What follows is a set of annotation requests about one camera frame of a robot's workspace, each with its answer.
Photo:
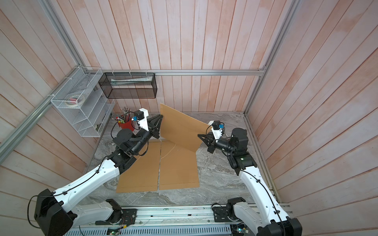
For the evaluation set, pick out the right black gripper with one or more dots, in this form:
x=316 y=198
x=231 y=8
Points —
x=205 y=137

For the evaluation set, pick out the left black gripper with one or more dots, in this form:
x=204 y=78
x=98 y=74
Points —
x=153 y=129

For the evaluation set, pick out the brown kraft file bag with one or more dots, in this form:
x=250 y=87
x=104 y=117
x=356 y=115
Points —
x=142 y=176

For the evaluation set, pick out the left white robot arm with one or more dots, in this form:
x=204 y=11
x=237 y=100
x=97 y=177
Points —
x=56 y=212

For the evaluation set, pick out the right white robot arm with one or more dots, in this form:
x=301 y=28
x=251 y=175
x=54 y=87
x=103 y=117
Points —
x=272 y=219

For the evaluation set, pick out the red metal pencil bucket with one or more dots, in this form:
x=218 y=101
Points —
x=125 y=124

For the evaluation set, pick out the bundle of coloured pencils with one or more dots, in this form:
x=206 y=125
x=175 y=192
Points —
x=126 y=116

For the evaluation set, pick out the tape roll on shelf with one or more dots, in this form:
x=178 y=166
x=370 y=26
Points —
x=73 y=101

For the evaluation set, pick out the black mesh wall basket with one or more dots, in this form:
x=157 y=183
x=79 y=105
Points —
x=129 y=85

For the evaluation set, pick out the horizontal aluminium wall rail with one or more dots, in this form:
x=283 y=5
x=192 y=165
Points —
x=192 y=72

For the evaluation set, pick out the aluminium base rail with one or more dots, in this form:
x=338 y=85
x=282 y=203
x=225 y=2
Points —
x=168 y=220

